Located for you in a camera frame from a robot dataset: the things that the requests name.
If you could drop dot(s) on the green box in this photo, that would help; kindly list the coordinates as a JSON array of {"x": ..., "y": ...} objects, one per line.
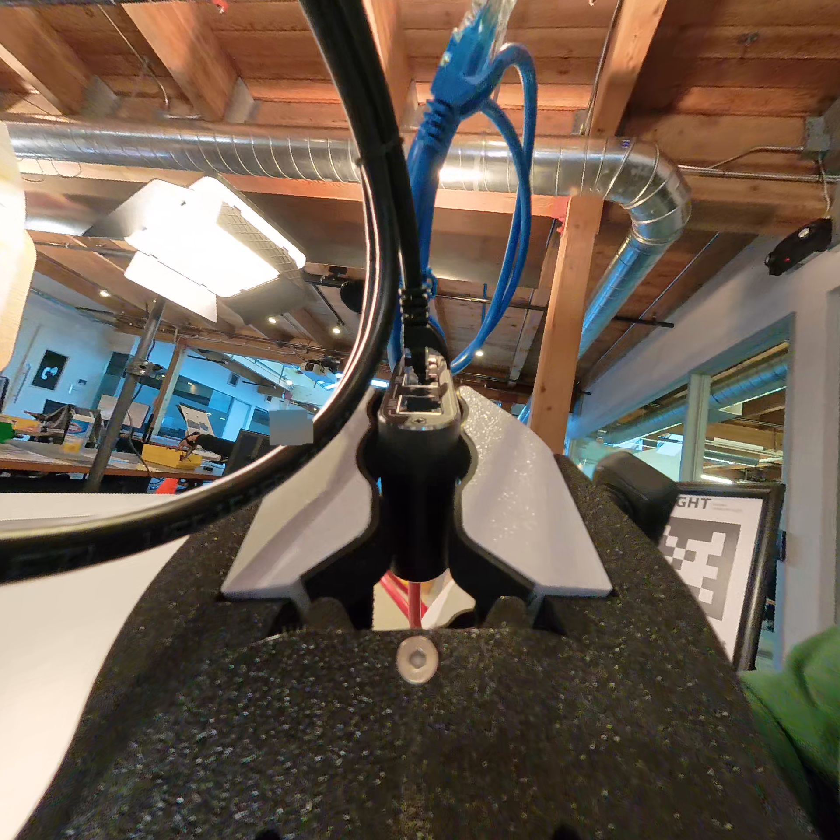
[{"x": 13, "y": 428}]

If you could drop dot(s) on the bright ceiling light panel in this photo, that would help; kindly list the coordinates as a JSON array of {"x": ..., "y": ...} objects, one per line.
[{"x": 210, "y": 236}]

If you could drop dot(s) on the black ethernet adapter hub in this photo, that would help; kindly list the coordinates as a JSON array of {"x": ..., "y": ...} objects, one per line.
[{"x": 420, "y": 499}]

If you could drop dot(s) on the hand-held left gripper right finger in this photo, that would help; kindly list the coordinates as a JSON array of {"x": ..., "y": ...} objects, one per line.
[{"x": 532, "y": 512}]

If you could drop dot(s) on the silver air duct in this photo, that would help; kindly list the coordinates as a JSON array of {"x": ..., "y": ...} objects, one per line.
[{"x": 197, "y": 155}]

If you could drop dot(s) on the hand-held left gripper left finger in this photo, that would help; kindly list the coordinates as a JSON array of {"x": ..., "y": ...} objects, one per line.
[{"x": 309, "y": 512}]

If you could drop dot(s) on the black metal pole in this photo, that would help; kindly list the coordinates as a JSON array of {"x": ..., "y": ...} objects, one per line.
[{"x": 131, "y": 381}]

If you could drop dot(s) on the black wall speaker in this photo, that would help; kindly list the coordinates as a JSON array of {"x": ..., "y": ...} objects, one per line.
[{"x": 798, "y": 246}]

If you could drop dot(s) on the framed printed tag board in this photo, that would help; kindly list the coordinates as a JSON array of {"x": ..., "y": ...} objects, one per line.
[{"x": 722, "y": 551}]

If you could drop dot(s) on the wooden work table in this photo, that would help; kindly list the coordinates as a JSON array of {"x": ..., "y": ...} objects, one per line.
[{"x": 53, "y": 460}]

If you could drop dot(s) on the yellow box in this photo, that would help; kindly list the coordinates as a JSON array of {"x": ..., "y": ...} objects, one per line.
[{"x": 171, "y": 457}]

